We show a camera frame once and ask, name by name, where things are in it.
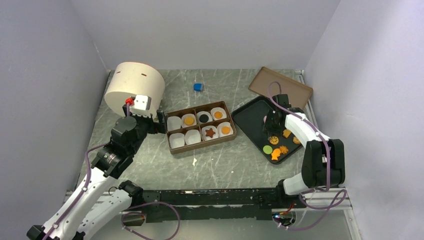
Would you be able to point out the cream cylindrical container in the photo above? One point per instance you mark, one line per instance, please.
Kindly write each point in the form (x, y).
(131, 79)

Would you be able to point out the brown divided cookie box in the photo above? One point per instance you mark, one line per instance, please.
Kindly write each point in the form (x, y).
(193, 110)

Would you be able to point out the small blue cube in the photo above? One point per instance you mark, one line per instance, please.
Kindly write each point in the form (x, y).
(198, 87)

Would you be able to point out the black cookie tray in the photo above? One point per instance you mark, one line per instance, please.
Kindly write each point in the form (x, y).
(250, 119)

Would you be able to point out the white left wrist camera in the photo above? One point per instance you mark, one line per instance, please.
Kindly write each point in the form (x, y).
(139, 102)

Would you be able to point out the brown star cookie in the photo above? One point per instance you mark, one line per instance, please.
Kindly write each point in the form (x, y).
(210, 133)

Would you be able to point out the square orange cookie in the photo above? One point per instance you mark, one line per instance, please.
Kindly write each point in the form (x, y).
(286, 133)

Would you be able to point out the brown box lid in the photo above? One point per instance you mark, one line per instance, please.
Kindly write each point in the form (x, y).
(298, 93)

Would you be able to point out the black sandwich cookie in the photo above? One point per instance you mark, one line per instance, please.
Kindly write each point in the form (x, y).
(203, 118)

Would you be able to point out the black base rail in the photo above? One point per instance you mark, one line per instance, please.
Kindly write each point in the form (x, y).
(231, 203)

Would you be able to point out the orange swirl cookie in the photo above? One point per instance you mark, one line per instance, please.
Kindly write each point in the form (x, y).
(218, 115)

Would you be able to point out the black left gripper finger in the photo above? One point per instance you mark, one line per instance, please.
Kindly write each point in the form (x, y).
(161, 116)
(161, 125)

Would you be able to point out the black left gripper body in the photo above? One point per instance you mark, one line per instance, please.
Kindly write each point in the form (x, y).
(146, 124)

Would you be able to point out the orange lotus-slice cookie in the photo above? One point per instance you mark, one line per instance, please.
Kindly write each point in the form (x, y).
(274, 140)

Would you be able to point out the small round orange cookie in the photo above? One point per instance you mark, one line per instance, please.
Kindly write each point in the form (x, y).
(226, 130)

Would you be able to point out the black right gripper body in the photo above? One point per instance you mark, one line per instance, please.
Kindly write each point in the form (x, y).
(271, 126)

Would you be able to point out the orange fish cookie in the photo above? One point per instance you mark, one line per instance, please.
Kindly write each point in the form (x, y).
(275, 154)

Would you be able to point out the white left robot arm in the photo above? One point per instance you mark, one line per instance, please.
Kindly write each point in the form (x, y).
(78, 218)

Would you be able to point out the green round cookie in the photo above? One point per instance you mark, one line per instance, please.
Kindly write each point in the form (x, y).
(267, 149)

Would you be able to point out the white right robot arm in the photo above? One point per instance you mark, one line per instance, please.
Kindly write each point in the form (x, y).
(323, 164)

